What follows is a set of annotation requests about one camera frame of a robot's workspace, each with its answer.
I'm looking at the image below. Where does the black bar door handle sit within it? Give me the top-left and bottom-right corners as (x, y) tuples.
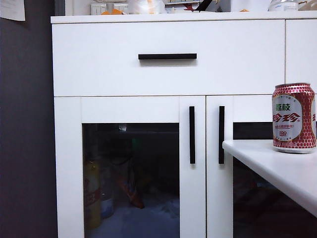
(189, 106), (196, 165)
(218, 106), (225, 165)

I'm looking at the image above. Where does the white glass-pane cabinet door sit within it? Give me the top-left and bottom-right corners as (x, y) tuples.
(53, 96), (206, 238)
(206, 95), (317, 238)

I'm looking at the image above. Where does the red white beverage can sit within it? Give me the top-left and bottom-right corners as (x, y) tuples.
(272, 83), (317, 154)

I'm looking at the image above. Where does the white cabinet carcass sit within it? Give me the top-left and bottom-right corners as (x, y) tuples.
(51, 11), (317, 238)

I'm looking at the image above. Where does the white drawer front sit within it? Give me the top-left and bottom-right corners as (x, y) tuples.
(52, 20), (285, 97)
(285, 19), (317, 95)

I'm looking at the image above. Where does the orange snack bag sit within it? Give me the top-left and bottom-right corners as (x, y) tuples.
(115, 173), (145, 209)

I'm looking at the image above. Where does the white crumpled plastic bag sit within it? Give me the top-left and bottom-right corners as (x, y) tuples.
(145, 188), (180, 219)

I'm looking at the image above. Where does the clear sanitizer pump bottle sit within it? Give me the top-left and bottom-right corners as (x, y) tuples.
(100, 168), (114, 219)

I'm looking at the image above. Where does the yellow detergent bottle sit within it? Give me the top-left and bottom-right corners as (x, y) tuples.
(84, 160), (102, 230)

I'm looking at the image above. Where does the blue white small box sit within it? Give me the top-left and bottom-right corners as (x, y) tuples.
(164, 4), (184, 13)

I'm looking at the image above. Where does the clear plastic bag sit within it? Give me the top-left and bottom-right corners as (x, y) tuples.
(128, 0), (165, 14)

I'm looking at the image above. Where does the black angled object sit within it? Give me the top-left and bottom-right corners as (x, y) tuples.
(195, 0), (213, 12)

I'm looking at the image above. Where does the white table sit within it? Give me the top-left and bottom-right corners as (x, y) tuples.
(222, 139), (317, 218)

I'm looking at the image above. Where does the clear plastic water bottle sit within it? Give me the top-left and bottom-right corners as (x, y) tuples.
(268, 0), (299, 12)

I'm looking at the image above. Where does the white paper sheet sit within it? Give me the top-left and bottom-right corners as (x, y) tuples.
(0, 0), (26, 22)

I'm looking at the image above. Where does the black bar drawer handle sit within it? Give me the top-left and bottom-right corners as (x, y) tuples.
(138, 53), (198, 60)

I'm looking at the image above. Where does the white wall switch panel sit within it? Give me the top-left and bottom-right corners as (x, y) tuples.
(91, 2), (107, 15)
(112, 2), (129, 14)

